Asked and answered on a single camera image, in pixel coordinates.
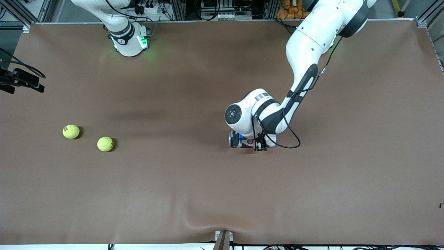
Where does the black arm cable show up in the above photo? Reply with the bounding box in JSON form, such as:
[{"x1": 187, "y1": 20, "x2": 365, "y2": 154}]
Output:
[
  {"x1": 253, "y1": 36, "x2": 344, "y2": 149},
  {"x1": 0, "y1": 47, "x2": 46, "y2": 79}
]

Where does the aluminium frame profile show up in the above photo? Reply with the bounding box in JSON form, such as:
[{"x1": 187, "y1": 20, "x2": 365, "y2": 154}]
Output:
[
  {"x1": 0, "y1": 0, "x2": 52, "y2": 30},
  {"x1": 415, "y1": 0, "x2": 444, "y2": 28}
]

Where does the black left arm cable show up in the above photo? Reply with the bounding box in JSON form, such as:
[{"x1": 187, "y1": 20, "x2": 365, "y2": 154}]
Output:
[{"x1": 253, "y1": 36, "x2": 344, "y2": 149}]

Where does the yellow tennis ball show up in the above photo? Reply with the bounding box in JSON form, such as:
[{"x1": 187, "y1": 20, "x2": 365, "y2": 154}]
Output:
[
  {"x1": 62, "y1": 124, "x2": 80, "y2": 140},
  {"x1": 97, "y1": 136, "x2": 114, "y2": 152}
]

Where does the white power strip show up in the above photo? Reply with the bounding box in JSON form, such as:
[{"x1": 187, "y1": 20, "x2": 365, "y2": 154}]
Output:
[{"x1": 134, "y1": 0, "x2": 163, "y2": 15}]

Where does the yellow pole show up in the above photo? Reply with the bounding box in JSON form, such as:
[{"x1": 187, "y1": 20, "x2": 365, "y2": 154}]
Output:
[{"x1": 391, "y1": 0, "x2": 405, "y2": 18}]

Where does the bag of orange objects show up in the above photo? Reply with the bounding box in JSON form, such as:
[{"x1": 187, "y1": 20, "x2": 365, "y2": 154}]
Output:
[{"x1": 276, "y1": 0, "x2": 309, "y2": 19}]

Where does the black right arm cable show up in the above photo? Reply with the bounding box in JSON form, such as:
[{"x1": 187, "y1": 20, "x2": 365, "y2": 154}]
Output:
[{"x1": 0, "y1": 47, "x2": 46, "y2": 79}]

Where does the clear plastic tennis ball can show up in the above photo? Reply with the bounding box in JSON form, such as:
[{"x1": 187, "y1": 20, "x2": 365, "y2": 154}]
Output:
[{"x1": 229, "y1": 131, "x2": 278, "y2": 149}]

